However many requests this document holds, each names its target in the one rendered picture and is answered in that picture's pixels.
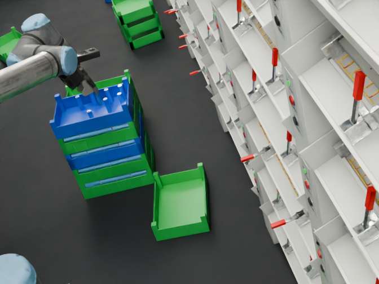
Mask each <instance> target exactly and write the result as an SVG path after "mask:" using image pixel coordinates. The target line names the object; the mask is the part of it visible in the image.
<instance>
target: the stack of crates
mask: <svg viewBox="0 0 379 284"><path fill-rule="evenodd" d="M124 73H125V75H123V76H119V77H114V78H110V79H106V80H103V81H99V82H94V83H95V84H96V86H97V88H98V89H101V88H105V87H109V86H113V85H117V84H120V83H123V81H122V78H123V77H127V78H128V81H129V84H130V87H131V89H132V92H133V95H134V97H135V101H136V103H137V106H138V109H139V111H140V115H141V116H142V120H143V108H142V106H141V103H140V100H139V98H138V94H137V92H136V89H135V86H134V83H133V80H132V78H131V75H130V72H129V70H128V69H126V70H124ZM65 88H66V90H67V97H69V96H73V95H78V94H81V93H82V91H81V92H78V91H77V87H76V88H75V89H74V90H72V89H71V88H69V87H68V86H67V85H65ZM143 122H144V120H143Z"/></svg>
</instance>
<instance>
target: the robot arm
mask: <svg viewBox="0 0 379 284"><path fill-rule="evenodd" d="M21 29H22V31H23V32H24V34H23V35H22V36H21V38H20V39H19V41H18V43H17V44H16V46H15V47H14V48H13V50H12V51H11V53H9V56H8V58H7V60H6V64H7V66H8V67H6V68H4V69H2V70H0V104H2V103H4V102H5V101H7V100H10V99H12V98H13V97H15V96H18V95H20V94H22V93H23V92H25V91H28V90H30V89H31V88H33V87H36V86H38V85H40V84H41V83H44V82H46V81H48V80H50V79H53V78H55V77H57V76H59V78H60V80H62V81H63V82H64V83H65V84H66V85H67V86H68V87H69V88H71V89H72V90H74V89H75V88H76V87H77V91H78V92H81V91H82V95H83V96H87V95H89V94H91V93H93V92H95V93H96V94H97V95H99V90H98V88H97V86H96V84H95V83H94V82H93V80H92V79H91V78H90V77H89V75H88V73H87V71H85V69H84V68H83V67H82V66H81V65H80V63H81V62H84V61H88V60H91V59H94V58H97V57H100V51H99V50H97V49H96V48H94V47H93V48H90V49H87V50H83V51H80V52H75V50H74V49H73V48H72V47H71V46H70V45H69V44H68V43H67V42H66V40H65V39H64V38H63V37H62V36H61V34H60V33H59V32H58V31H57V29H56V28H55V27H54V26H53V24H52V23H51V22H50V20H49V19H48V18H47V17H46V16H45V15H44V14H35V15H33V16H31V17H29V18H28V19H26V20H25V21H24V22H23V24H22V26H21ZM0 284H42V283H41V281H40V279H39V278H38V276H37V274H36V271H35V270H34V268H33V266H32V265H31V264H30V263H29V261H27V259H26V258H25V257H23V256H20V255H18V254H4V255H1V256H0Z"/></svg>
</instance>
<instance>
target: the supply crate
mask: <svg viewBox="0 0 379 284"><path fill-rule="evenodd" d="M122 81H123V83H120V84H117V85H113V86H109V87H105V88H108V89H109V92H110V95H111V97H112V100H113V103H111V104H110V106H111V108H112V113H108V111H107V109H106V107H105V104H104V101H103V99H104V98H105V97H106V95H105V92H104V89H105V88H101V89H98V90H99V94H100V97H101V99H102V102H103V105H98V102H97V100H96V97H95V95H94V97H95V100H96V102H97V106H93V104H92V102H91V100H90V97H89V95H87V96H83V95H82V94H78V95H79V96H80V98H81V100H82V103H83V105H84V107H85V109H84V110H80V108H79V106H78V103H77V100H76V98H75V97H76V96H77V95H73V96H69V97H65V98H61V96H60V94H56V95H55V100H56V108H55V114H54V119H53V120H50V126H51V128H52V130H53V132H54V134H55V136H56V138H57V139H62V138H65V137H70V136H74V135H78V134H82V133H86V132H90V131H95V130H99V129H102V128H106V127H111V126H115V125H119V124H122V123H126V122H131V121H133V92H132V89H131V87H130V84H129V81H128V78H127V77H123V78H122ZM118 85H122V86H123V88H124V92H125V94H126V97H127V99H125V100H124V101H125V102H123V103H120V101H119V98H118V96H117V94H118V93H119V92H120V91H119V89H118ZM93 94H94V93H93ZM88 110H91V111H92V113H93V115H94V118H89V116H88V114H87V111H88Z"/></svg>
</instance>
